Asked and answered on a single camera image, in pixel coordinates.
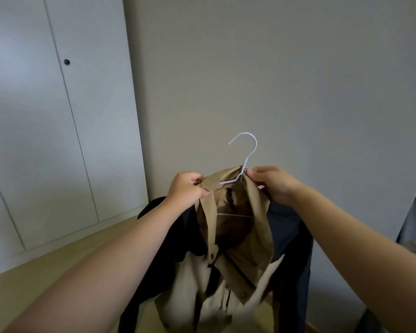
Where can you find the person's right hand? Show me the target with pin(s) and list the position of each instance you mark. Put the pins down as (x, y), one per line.
(277, 182)

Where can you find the person's left hand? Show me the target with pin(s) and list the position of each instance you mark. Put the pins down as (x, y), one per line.
(186, 190)

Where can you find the tan and black jacket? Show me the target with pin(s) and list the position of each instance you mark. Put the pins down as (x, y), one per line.
(249, 253)

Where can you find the white wardrobe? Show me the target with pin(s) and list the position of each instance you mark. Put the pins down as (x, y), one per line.
(28, 135)

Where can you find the person's left forearm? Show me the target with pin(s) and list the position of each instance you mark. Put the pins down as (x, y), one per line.
(104, 281)

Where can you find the person's right forearm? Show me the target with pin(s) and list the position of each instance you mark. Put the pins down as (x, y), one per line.
(360, 260)

